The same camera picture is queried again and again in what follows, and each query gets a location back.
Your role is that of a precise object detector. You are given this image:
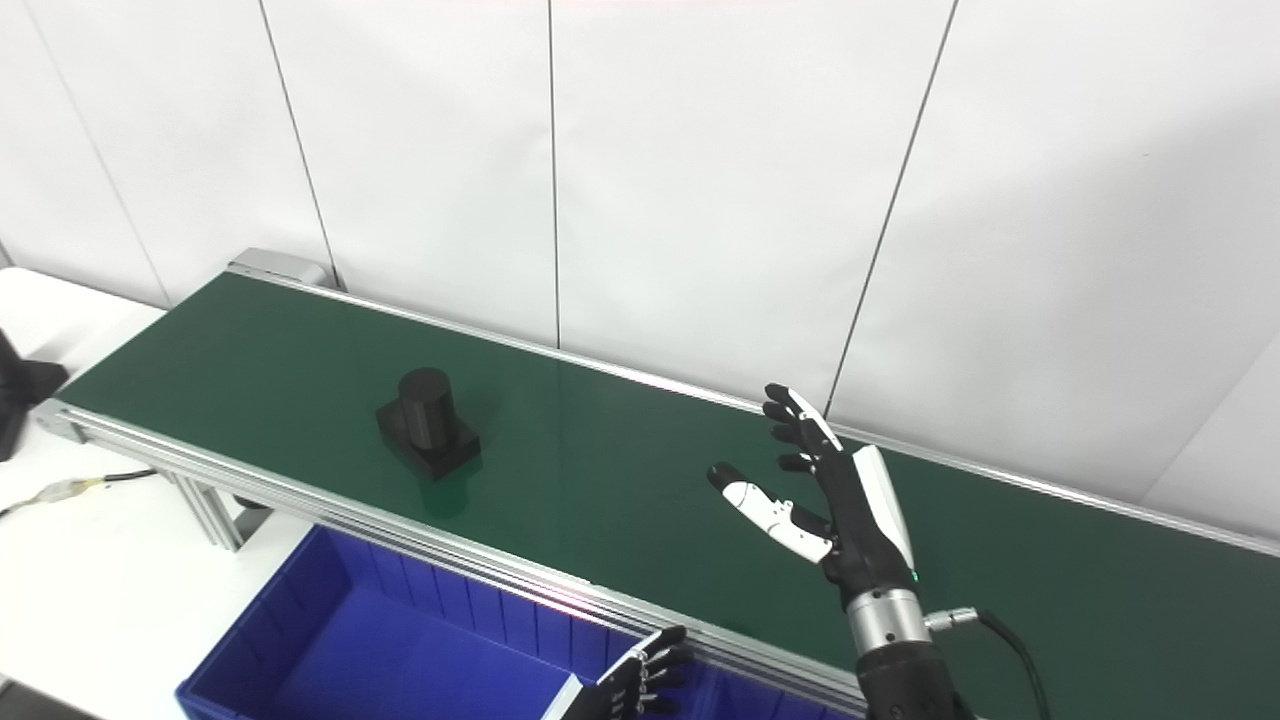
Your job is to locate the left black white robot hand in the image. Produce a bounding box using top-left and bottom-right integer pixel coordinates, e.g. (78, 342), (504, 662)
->
(545, 625), (693, 720)

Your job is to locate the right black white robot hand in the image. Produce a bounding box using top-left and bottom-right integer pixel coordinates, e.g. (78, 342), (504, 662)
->
(707, 383), (919, 611)

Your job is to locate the black cylinder part square base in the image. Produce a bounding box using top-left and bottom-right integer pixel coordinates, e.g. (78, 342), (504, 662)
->
(375, 367), (483, 483)

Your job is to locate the blue plastic bin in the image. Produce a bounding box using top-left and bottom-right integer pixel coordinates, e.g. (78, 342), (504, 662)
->
(175, 525), (721, 720)

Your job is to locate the aluminium conveyor leg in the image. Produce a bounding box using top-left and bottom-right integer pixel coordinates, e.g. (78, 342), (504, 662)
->
(170, 472), (248, 553)

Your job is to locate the grey conveyor motor housing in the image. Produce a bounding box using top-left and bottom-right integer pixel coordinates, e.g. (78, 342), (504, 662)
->
(228, 248), (333, 292)

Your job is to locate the black device on table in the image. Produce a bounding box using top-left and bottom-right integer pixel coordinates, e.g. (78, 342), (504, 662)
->
(0, 330), (70, 463)

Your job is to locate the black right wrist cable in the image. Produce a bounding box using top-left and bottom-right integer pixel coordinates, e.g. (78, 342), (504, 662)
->
(925, 605), (1053, 720)

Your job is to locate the green conveyor belt aluminium frame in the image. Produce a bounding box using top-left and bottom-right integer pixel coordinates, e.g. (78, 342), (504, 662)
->
(30, 248), (1280, 720)

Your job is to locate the black cable white connector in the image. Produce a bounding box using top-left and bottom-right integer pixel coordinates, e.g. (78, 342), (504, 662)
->
(0, 468), (159, 521)

